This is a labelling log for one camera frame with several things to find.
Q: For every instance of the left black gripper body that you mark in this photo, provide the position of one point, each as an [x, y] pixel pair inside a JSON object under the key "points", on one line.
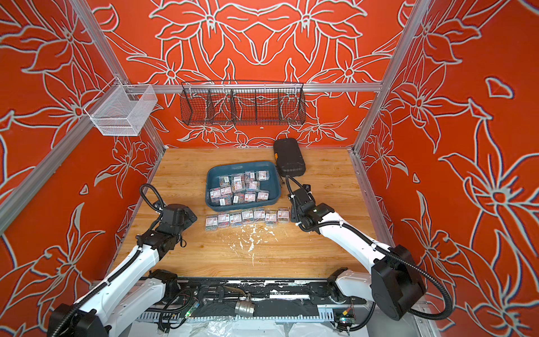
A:
{"points": [[187, 221]]}

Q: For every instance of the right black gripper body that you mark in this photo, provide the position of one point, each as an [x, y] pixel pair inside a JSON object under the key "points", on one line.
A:
{"points": [[297, 215]]}

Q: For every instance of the removed paper clip box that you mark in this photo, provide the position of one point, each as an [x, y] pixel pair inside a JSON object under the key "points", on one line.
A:
{"points": [[247, 216], [259, 215], [223, 220], [211, 223], [283, 215], [236, 219]]}

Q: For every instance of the blue plastic storage tray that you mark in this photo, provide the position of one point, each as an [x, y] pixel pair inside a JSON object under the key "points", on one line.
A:
{"points": [[226, 185]]}

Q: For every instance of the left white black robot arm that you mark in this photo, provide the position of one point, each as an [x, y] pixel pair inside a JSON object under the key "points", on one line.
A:
{"points": [[113, 304]]}

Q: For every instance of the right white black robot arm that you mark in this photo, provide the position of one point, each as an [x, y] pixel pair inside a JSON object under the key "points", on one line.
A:
{"points": [[395, 284]]}

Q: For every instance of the black tool case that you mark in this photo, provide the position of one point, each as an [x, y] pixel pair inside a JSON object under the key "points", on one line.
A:
{"points": [[288, 158]]}

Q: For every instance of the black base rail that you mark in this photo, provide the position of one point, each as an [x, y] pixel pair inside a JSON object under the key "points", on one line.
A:
{"points": [[279, 299]]}

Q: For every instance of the white wire wall basket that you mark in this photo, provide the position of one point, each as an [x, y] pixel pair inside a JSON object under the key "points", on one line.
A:
{"points": [[121, 109]]}

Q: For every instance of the black wire wall basket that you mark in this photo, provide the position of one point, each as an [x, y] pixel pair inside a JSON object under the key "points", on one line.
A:
{"points": [[243, 103]]}

